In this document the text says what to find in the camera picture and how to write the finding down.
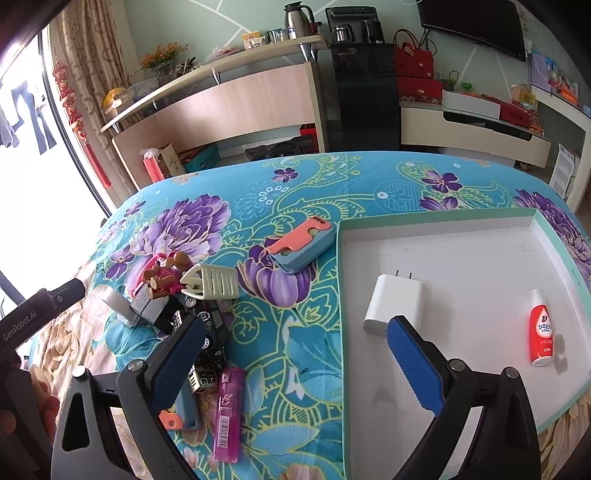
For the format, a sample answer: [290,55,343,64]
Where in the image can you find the red handbag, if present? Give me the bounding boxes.
[393,30,435,79]

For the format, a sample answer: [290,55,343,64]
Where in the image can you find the small black box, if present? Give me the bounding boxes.
[130,291,184,335]

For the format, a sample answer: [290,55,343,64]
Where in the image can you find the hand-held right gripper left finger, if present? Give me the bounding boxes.
[50,315,207,480]

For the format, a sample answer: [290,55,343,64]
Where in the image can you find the white flat box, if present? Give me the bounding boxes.
[441,89,502,118]

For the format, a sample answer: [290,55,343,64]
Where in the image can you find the wall calendar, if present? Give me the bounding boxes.
[529,51,580,102]

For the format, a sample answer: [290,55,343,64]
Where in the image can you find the white strap smartwatch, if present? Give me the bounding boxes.
[102,285,140,329]

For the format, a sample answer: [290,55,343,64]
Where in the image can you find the curved wooden shelf unit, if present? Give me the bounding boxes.
[99,41,331,195]

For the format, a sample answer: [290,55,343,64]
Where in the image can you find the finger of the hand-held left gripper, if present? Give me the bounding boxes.
[48,278,87,315]

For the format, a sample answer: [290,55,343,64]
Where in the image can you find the steel thermos jug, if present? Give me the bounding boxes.
[283,2,315,40]

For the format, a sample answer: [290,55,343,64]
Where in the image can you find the blue cardboard box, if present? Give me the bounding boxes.
[182,147,221,174]

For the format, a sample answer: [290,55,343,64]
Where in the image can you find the red and white small bottle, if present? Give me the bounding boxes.
[529,288,559,367]

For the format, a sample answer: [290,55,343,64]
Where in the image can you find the black water dispenser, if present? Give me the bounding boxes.
[324,6,402,153]

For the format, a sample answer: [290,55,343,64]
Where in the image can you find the silver metal ornament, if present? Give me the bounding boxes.
[187,360,222,395]

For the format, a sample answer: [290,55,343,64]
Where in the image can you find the white television stand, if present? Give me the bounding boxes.
[399,99,552,169]

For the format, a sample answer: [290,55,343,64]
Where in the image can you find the white printed carton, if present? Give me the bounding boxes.
[551,143,581,199]

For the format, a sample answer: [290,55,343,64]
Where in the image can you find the black toy car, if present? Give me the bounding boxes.
[175,295,229,366]

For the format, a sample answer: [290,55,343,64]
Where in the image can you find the yellow flowers in vase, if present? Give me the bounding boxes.
[139,44,189,86]

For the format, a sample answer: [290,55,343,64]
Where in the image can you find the pink and blue toy case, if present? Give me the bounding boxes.
[268,215,335,275]

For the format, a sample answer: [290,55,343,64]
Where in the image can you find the wall television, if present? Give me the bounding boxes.
[418,0,528,62]

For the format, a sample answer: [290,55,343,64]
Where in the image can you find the cream hair clip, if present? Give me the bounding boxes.
[180,263,241,301]

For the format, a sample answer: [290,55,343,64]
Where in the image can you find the pink dog toy figure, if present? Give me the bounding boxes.
[134,251,192,298]

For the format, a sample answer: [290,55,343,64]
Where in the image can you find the small orange and blue toy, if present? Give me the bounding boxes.
[159,383,202,432]

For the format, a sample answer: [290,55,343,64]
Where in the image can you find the white box lid tray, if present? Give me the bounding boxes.
[336,208,583,480]

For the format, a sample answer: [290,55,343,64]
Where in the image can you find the white side desk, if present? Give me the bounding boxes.
[531,85,591,213]

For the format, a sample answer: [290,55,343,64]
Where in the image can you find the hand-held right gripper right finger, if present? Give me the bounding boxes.
[387,315,542,480]

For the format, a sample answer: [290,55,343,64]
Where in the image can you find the hanging dark clothes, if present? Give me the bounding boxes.
[0,78,58,155]

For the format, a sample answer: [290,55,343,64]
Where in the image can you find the purple lighter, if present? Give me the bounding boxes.
[213,367,245,463]

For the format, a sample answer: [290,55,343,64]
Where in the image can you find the person's left hand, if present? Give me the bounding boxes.
[25,367,62,445]

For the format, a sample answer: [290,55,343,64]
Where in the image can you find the white charger plug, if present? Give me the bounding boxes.
[362,270,426,337]

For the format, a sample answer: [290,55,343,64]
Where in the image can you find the red gift pack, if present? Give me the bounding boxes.
[142,152,165,184]

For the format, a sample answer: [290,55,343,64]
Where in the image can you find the red patterned gift box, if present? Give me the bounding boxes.
[397,76,444,103]

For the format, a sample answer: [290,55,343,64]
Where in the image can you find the red flat box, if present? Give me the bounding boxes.
[501,102,541,129]

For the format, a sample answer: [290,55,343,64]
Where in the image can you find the patterned curtain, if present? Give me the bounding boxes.
[55,0,139,217]

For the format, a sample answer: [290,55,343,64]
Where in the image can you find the yellow item on shelf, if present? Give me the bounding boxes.
[102,88,127,114]

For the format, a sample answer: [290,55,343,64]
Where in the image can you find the red hanging knot decoration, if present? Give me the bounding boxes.
[52,62,112,188]

